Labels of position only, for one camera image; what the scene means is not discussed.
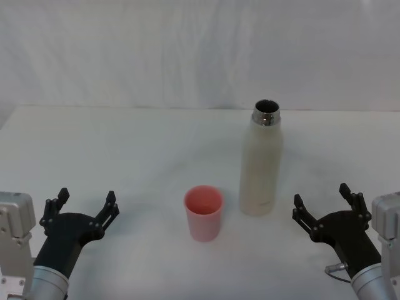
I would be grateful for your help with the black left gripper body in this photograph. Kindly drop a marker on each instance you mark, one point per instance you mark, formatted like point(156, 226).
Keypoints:
point(67, 231)

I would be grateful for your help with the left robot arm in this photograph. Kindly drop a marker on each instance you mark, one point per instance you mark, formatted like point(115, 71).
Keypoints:
point(17, 218)

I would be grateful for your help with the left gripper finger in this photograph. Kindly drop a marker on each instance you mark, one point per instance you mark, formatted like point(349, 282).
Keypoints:
point(107, 212)
point(53, 206)

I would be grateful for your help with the white table cloth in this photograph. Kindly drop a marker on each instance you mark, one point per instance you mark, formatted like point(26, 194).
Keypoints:
point(140, 156)

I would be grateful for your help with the cream vacuum bottle steel neck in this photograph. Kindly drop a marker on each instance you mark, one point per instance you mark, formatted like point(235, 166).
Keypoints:
point(259, 168)

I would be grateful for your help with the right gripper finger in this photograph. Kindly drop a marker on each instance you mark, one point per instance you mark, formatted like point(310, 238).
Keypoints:
point(356, 201)
point(304, 215)

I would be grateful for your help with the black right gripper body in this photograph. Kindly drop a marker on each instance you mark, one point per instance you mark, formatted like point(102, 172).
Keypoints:
point(350, 234)

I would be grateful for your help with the white curtain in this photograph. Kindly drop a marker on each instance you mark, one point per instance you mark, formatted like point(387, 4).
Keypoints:
point(125, 53)

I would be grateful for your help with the pink plastic cup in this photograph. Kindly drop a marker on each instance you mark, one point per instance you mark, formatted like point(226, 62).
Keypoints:
point(203, 223)

